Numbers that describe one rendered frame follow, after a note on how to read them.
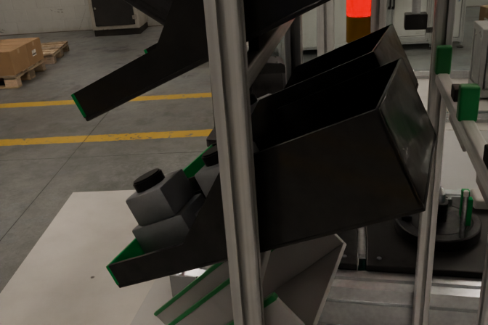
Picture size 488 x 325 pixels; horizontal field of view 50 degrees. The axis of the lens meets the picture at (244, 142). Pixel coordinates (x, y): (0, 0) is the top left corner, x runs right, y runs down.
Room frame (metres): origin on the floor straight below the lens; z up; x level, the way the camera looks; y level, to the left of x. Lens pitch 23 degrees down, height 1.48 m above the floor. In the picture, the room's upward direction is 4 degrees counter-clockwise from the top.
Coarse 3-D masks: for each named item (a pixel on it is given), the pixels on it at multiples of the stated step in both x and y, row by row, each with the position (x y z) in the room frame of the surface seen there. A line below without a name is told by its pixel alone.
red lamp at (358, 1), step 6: (348, 0) 0.98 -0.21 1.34; (354, 0) 0.97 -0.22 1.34; (360, 0) 0.96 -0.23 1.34; (366, 0) 0.96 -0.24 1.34; (348, 6) 0.98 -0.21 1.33; (354, 6) 0.97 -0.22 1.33; (360, 6) 0.96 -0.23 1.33; (366, 6) 0.96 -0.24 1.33; (348, 12) 0.98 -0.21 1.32; (354, 12) 0.97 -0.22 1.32; (360, 12) 0.96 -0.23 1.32; (366, 12) 0.96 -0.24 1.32
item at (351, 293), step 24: (456, 192) 0.91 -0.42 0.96; (360, 240) 0.83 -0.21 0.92; (336, 288) 0.65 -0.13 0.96; (360, 288) 0.64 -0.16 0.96; (384, 288) 0.64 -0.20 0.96; (408, 288) 0.63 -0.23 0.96; (432, 288) 0.63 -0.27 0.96; (456, 288) 0.62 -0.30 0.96; (480, 288) 0.63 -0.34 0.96; (336, 312) 0.65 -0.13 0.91; (360, 312) 0.64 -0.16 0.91; (384, 312) 0.63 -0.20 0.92; (408, 312) 0.62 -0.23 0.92; (432, 312) 0.62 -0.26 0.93; (456, 312) 0.61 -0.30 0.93
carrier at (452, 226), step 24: (480, 192) 0.85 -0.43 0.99; (408, 216) 0.77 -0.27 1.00; (456, 216) 0.77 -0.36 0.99; (480, 216) 0.80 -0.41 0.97; (384, 240) 0.75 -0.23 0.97; (408, 240) 0.74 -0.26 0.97; (456, 240) 0.70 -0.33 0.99; (480, 240) 0.73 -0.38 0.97; (384, 264) 0.68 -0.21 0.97; (408, 264) 0.68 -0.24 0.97; (456, 264) 0.67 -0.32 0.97; (480, 264) 0.66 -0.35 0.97
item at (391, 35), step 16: (384, 32) 0.56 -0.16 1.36; (352, 48) 0.58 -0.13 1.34; (368, 48) 0.57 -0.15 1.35; (384, 48) 0.48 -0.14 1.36; (400, 48) 0.55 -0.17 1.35; (304, 64) 0.60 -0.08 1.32; (320, 64) 0.59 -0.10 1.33; (336, 64) 0.58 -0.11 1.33; (352, 64) 0.45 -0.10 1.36; (368, 64) 0.44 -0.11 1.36; (384, 64) 0.46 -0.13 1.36; (288, 80) 0.61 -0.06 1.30; (304, 80) 0.60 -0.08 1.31; (320, 80) 0.46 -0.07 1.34; (336, 80) 0.46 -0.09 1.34; (416, 80) 0.55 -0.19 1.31; (272, 96) 0.48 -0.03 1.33; (288, 96) 0.47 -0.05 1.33; (304, 96) 0.47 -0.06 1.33; (256, 112) 0.49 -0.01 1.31; (272, 112) 0.48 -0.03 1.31; (256, 128) 0.49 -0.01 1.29; (256, 144) 0.49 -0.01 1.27; (192, 176) 0.52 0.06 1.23
